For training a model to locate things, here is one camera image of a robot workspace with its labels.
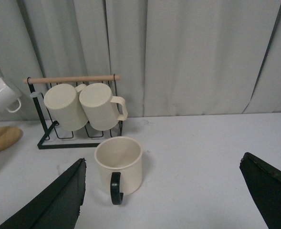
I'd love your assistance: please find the cream mug with black handle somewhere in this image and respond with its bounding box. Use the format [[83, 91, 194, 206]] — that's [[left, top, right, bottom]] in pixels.
[[94, 136, 143, 205]]

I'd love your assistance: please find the black wire mug rack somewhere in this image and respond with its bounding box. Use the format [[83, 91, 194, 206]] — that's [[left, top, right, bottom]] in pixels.
[[23, 74, 120, 149]]

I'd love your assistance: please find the cream ribbed mug right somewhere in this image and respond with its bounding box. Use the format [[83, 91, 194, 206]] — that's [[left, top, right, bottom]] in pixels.
[[79, 83, 128, 131]]

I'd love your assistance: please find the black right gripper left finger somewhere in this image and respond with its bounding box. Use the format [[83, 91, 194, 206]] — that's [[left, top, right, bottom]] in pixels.
[[0, 158, 86, 229]]

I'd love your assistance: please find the white hanging mug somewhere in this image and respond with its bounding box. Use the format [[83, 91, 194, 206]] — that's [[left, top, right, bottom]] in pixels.
[[0, 77, 22, 113]]

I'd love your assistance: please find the wooden mug tree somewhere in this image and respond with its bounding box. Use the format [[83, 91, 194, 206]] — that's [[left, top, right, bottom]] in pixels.
[[0, 126, 22, 151]]

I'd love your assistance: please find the cream ribbed mug left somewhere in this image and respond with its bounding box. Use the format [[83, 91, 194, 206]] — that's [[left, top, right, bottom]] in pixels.
[[44, 83, 88, 131]]

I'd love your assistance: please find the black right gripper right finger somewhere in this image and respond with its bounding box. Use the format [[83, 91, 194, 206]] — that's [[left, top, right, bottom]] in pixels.
[[239, 152, 281, 229]]

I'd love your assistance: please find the cream ribbed mug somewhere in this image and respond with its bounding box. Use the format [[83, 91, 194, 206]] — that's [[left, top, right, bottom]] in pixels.
[[44, 83, 88, 131], [79, 83, 128, 131]]

